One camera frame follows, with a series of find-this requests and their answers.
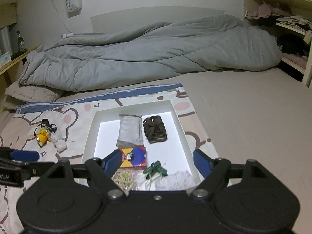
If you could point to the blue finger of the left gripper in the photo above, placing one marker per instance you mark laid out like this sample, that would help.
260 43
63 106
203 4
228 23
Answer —
5 153
25 156

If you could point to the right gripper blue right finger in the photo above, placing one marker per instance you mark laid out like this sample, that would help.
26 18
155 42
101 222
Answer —
203 163

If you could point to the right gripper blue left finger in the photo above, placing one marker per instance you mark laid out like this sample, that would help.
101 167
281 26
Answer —
112 162

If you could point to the bag of beige hair ties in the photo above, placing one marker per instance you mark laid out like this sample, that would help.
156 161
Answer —
125 180

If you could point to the playing card box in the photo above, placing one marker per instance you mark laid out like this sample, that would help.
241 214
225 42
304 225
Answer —
134 158

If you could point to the white patterned cloth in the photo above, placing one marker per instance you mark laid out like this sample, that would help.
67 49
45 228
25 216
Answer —
181 180

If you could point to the yellow headlamp with black strap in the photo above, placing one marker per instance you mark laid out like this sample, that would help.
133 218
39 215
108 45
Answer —
43 132

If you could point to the grey foil wipes packet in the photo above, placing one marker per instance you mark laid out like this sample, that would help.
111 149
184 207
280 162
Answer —
130 131

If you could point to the white tissue wad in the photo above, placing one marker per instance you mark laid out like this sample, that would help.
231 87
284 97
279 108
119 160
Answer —
58 142

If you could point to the brown hair claw clip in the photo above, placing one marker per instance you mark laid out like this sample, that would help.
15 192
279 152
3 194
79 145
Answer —
154 129

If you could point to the white cardboard box tray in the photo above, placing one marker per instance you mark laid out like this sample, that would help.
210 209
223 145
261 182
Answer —
175 154

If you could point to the beige fleece blanket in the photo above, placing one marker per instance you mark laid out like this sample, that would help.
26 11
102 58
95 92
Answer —
30 94

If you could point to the wooden bedside shelf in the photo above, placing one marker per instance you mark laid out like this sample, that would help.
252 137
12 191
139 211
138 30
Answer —
11 71

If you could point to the tissue pack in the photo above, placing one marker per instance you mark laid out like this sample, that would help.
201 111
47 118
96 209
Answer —
4 59

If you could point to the green glass bottle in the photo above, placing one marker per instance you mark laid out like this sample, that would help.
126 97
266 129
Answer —
20 42

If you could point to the grey duvet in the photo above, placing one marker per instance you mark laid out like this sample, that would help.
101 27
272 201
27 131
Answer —
162 50

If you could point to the grey curtain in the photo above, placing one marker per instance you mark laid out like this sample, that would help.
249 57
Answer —
5 41

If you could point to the white headboard panel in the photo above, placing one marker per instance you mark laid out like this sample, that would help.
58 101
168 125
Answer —
131 19

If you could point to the pink clothes on shelf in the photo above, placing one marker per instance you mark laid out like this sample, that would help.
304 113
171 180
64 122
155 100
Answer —
265 10

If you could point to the cream wall shelf unit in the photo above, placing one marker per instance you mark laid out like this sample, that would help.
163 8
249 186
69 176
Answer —
293 35

